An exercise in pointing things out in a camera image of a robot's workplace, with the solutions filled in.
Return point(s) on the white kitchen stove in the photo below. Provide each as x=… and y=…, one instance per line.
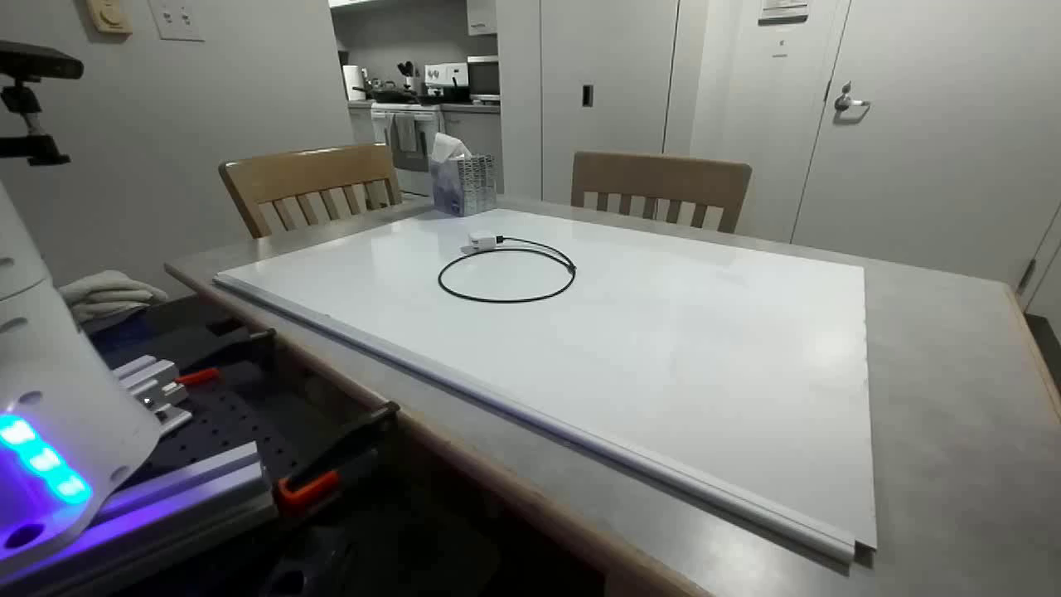
x=402, y=133

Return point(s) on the white bundled cloth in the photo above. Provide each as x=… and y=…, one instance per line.
x=111, y=295

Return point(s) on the white double switch plate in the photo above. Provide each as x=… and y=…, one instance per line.
x=178, y=22

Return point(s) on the large white board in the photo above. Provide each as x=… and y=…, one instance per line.
x=664, y=376

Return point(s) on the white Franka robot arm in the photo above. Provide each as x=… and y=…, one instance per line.
x=44, y=365

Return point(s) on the black wall switch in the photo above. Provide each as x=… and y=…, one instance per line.
x=587, y=94

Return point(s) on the black camera on stand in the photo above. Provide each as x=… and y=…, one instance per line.
x=36, y=62

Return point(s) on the white charger adapter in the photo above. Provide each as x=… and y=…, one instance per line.
x=482, y=240

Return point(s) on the white door with lever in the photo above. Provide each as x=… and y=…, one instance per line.
x=949, y=133

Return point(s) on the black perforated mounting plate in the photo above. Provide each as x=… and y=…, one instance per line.
x=226, y=424

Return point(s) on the purple tissue box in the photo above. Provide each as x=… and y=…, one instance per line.
x=464, y=185

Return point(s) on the white door sign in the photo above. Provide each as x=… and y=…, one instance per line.
x=783, y=12

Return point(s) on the small white wall switch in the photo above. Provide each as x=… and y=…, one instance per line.
x=780, y=47

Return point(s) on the silver metal bracket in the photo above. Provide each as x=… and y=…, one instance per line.
x=150, y=381

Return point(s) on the light wooden slat-back chair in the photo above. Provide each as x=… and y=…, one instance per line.
x=664, y=175
x=300, y=171

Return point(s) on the round beige thermostat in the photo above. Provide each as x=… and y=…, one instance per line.
x=108, y=14

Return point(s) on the aluminium profile rail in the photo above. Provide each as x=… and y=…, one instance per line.
x=188, y=487

